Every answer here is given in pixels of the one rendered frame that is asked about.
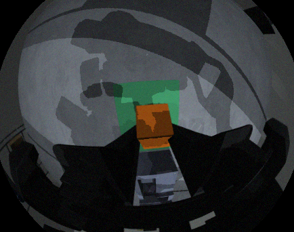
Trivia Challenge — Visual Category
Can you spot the orange l-shaped part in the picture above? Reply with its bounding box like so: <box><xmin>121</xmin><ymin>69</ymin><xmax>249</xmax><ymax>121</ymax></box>
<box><xmin>136</xmin><ymin>104</ymin><xmax>174</xmax><ymax>149</ymax></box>

